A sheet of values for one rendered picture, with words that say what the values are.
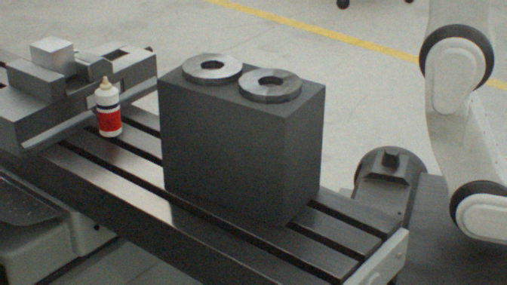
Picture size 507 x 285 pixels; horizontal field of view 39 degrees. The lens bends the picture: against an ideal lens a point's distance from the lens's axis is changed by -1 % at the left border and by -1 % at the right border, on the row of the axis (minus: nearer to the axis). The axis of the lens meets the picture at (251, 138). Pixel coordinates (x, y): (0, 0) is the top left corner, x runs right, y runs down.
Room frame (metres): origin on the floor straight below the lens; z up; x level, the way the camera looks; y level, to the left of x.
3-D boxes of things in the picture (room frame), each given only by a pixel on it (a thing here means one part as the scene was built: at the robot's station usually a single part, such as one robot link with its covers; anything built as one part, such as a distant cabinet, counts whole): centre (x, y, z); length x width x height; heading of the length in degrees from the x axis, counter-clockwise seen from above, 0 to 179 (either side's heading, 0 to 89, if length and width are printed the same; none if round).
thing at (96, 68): (1.23, 0.32, 1.02); 0.12 x 0.06 x 0.04; 53
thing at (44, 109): (1.21, 0.34, 0.99); 0.35 x 0.15 x 0.11; 143
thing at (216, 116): (0.95, 0.02, 1.03); 0.22 x 0.12 x 0.20; 58
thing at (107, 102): (1.12, 0.25, 0.99); 0.04 x 0.04 x 0.11
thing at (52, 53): (1.18, 0.36, 1.05); 0.06 x 0.05 x 0.06; 53
